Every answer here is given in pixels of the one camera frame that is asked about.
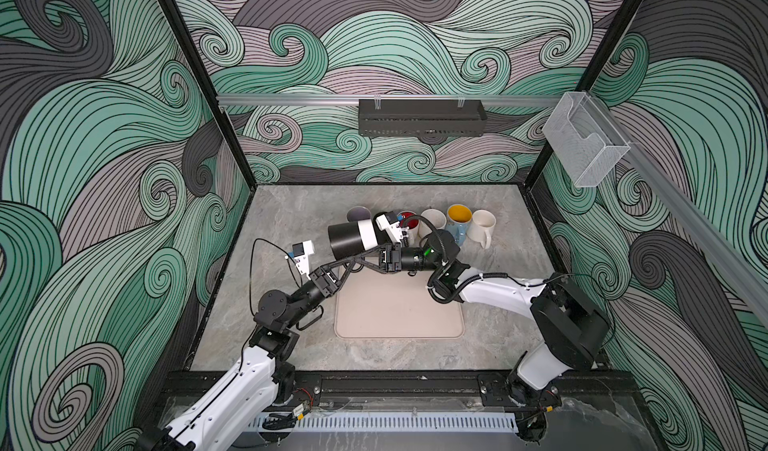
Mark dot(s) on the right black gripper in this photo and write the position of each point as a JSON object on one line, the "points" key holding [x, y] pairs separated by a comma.
{"points": [[394, 259]]}

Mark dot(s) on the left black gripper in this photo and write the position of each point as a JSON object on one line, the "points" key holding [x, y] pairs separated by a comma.
{"points": [[323, 282]]}

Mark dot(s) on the small white black-handled mug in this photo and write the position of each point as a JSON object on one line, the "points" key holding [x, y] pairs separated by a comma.
{"points": [[352, 238]]}

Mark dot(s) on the cream white mug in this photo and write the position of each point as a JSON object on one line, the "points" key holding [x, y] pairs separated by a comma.
{"points": [[410, 226]]}

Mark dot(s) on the cream speckled mug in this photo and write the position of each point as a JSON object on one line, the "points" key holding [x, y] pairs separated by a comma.
{"points": [[436, 217]]}

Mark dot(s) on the blue butterfly mug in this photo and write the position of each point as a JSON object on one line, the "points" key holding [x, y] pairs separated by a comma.
{"points": [[459, 218]]}

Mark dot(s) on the black mug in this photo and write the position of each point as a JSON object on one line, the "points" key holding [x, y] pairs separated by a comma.
{"points": [[381, 219]]}

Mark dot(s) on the pink iridescent mug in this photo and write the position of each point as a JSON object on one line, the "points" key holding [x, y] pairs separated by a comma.
{"points": [[358, 213]]}

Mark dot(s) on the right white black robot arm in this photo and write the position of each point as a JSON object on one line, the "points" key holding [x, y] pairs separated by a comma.
{"points": [[571, 325]]}

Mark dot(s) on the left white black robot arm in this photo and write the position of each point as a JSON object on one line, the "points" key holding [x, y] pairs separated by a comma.
{"points": [[261, 376]]}

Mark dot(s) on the pink rectangular tray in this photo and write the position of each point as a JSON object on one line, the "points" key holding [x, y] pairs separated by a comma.
{"points": [[394, 306]]}

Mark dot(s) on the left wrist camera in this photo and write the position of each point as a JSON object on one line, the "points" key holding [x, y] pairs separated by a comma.
{"points": [[300, 256]]}

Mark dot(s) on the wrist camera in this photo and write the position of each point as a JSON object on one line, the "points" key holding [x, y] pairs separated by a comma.
{"points": [[392, 234], [300, 256]]}

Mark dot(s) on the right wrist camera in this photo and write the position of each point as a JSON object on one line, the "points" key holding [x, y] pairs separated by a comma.
{"points": [[392, 234]]}

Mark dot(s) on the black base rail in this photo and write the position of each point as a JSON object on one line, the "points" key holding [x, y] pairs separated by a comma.
{"points": [[331, 389]]}

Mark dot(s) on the black wall shelf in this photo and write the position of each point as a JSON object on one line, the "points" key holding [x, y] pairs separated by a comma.
{"points": [[410, 117]]}

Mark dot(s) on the white slotted cable duct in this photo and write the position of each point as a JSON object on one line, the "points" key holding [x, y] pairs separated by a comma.
{"points": [[483, 422]]}

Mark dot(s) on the clear acrylic wall holder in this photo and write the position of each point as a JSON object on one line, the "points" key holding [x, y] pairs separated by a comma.
{"points": [[585, 137]]}

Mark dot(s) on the aluminium wall rail right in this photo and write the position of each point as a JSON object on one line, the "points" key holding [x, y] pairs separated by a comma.
{"points": [[713, 191]]}

